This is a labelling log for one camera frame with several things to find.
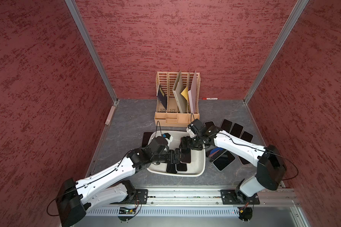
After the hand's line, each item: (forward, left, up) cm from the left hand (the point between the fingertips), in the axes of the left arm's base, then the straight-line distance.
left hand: (176, 159), depth 74 cm
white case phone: (+33, -26, -14) cm, 44 cm away
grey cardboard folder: (+41, -1, +14) cm, 43 cm away
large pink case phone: (+5, -31, -14) cm, 34 cm away
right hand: (+7, -5, -4) cm, 9 cm away
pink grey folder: (+50, -13, 0) cm, 52 cm away
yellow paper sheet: (+39, -6, +12) cm, 41 cm away
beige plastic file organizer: (+35, +2, -9) cm, 36 cm away
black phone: (+25, -53, -18) cm, 61 cm away
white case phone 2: (+28, -45, -13) cm, 54 cm away
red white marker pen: (+62, -28, -15) cm, 70 cm away
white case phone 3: (+5, -6, -3) cm, 9 cm away
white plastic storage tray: (+2, -11, -13) cm, 18 cm away
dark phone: (+31, -38, -13) cm, 51 cm away
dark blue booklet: (+54, +11, -6) cm, 55 cm away
